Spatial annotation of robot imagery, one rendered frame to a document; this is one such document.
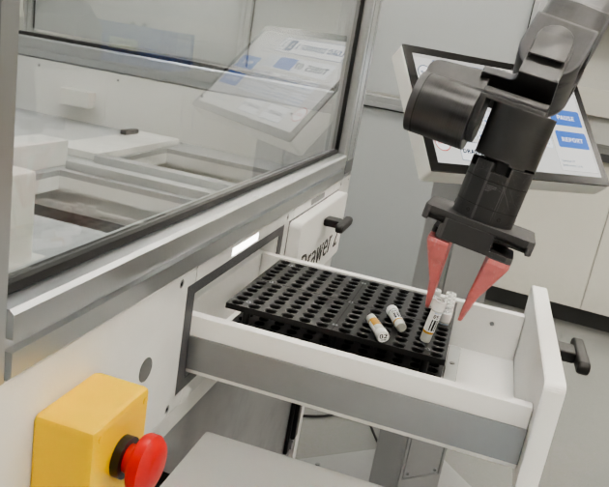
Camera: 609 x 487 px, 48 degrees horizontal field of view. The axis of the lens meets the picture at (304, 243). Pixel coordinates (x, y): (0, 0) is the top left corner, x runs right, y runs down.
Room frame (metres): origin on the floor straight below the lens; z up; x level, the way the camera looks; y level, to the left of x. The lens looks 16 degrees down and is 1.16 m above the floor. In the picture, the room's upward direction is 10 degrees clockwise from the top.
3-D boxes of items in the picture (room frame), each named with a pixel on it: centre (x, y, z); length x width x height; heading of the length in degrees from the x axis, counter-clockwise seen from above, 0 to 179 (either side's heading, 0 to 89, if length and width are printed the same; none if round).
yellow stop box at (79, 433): (0.40, 0.12, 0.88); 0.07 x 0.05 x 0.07; 166
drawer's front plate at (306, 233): (1.03, -0.02, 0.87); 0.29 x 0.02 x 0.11; 166
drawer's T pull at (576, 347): (0.64, -0.28, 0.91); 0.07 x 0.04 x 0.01; 166
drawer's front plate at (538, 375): (0.65, -0.26, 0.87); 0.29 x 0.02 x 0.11; 166
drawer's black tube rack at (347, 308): (0.70, -0.06, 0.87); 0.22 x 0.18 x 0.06; 76
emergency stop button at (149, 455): (0.39, 0.09, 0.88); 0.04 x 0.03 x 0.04; 166
